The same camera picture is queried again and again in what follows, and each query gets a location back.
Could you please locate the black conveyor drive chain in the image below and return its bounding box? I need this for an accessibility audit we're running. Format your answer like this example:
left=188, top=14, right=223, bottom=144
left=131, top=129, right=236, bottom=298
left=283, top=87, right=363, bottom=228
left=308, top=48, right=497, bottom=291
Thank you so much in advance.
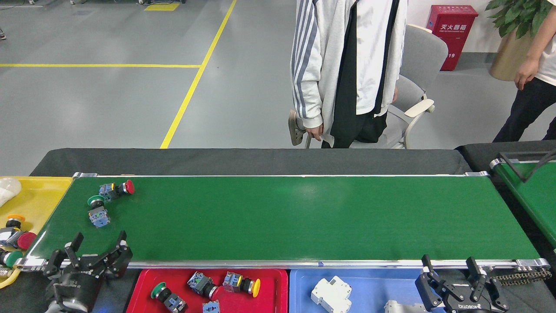
left=493, top=269, right=553, bottom=286

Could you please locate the black cable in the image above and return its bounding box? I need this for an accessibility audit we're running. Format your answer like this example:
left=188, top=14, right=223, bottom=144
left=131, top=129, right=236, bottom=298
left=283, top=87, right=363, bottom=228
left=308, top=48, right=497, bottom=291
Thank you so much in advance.
left=521, top=150, right=556, bottom=183

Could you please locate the long green conveyor belt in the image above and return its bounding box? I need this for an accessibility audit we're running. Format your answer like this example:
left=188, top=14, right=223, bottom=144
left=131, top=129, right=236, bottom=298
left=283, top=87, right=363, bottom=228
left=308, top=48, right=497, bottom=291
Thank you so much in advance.
left=17, top=172, right=551, bottom=272

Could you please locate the red button switch yellow ring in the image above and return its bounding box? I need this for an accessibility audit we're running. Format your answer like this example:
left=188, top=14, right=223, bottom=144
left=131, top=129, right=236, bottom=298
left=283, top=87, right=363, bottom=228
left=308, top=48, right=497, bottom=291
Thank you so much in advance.
left=99, top=180, right=135, bottom=202

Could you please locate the black guide bar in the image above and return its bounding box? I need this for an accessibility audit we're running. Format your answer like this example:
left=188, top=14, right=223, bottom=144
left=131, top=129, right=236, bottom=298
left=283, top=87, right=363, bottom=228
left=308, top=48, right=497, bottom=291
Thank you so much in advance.
left=499, top=151, right=528, bottom=183

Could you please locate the yellow plastic tray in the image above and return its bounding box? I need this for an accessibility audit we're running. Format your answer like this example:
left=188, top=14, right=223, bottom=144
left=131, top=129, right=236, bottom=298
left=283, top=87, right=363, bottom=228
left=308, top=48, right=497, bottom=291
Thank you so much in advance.
left=0, top=176, right=73, bottom=290

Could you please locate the green leafy plant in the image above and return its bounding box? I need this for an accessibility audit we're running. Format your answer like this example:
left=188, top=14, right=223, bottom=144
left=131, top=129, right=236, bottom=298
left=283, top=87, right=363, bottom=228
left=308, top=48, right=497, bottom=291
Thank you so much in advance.
left=485, top=0, right=556, bottom=39

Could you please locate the red fire extinguisher box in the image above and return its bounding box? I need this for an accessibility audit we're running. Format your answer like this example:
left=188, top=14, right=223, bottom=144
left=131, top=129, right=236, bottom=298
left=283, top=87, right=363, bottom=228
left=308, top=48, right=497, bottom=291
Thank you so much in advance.
left=426, top=5, right=478, bottom=71

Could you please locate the red push button switch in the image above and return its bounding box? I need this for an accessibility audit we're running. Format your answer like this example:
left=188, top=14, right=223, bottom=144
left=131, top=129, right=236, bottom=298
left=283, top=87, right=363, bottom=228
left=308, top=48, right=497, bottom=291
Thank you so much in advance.
left=187, top=271, right=222, bottom=300
left=17, top=232, right=37, bottom=251

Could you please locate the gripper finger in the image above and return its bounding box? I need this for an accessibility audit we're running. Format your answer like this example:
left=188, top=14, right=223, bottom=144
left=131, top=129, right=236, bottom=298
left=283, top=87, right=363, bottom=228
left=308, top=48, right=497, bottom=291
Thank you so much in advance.
left=95, top=230, right=133, bottom=280
left=466, top=256, right=510, bottom=312
left=43, top=232, right=84, bottom=280
left=415, top=254, right=463, bottom=312

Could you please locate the gold plant pot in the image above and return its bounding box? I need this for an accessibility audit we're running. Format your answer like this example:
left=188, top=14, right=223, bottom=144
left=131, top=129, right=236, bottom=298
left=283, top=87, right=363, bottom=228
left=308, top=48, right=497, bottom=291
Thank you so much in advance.
left=490, top=28, right=533, bottom=82

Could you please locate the short green conveyor belt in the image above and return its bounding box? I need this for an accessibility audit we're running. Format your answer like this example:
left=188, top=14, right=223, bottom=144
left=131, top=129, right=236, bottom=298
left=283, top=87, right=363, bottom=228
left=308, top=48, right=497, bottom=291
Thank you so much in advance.
left=490, top=157, right=556, bottom=253

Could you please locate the white circuit breaker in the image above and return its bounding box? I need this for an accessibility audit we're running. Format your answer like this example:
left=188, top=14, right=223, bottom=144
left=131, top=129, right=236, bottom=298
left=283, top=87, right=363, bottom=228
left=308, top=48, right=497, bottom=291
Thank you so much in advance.
left=310, top=276, right=352, bottom=313
left=384, top=299, right=428, bottom=313

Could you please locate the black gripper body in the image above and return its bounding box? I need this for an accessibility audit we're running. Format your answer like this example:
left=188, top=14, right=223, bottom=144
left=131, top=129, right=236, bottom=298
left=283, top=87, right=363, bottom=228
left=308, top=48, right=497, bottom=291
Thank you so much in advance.
left=445, top=301, right=494, bottom=313
left=45, top=261, right=108, bottom=313

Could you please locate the red plastic tray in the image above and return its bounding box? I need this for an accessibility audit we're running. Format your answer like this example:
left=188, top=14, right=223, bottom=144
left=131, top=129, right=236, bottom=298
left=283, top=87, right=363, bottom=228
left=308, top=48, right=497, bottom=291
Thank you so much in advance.
left=126, top=269, right=288, bottom=313

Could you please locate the blue plastic tray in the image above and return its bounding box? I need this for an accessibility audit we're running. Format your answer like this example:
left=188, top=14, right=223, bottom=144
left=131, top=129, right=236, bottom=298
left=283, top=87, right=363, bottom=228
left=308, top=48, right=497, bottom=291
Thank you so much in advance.
left=289, top=269, right=448, bottom=313

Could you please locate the grey office chair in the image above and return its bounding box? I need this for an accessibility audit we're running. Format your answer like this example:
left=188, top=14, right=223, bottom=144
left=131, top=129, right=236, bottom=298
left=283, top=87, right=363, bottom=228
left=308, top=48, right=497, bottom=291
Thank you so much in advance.
left=304, top=24, right=449, bottom=150

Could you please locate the person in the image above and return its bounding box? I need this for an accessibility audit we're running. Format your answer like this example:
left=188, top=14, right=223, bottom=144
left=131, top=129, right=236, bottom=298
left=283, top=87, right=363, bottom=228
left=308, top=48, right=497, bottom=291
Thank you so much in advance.
left=493, top=0, right=556, bottom=143
left=288, top=0, right=409, bottom=149

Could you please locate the white rounded object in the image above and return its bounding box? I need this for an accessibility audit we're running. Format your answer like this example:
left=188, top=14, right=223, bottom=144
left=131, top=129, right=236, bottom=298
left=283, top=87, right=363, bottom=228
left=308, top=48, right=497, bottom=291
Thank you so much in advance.
left=0, top=177, right=22, bottom=208

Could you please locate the yellow push button switch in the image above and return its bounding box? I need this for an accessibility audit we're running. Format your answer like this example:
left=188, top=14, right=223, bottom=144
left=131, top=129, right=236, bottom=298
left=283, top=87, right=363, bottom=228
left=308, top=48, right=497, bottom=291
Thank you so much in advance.
left=0, top=214, right=26, bottom=246
left=222, top=272, right=261, bottom=298

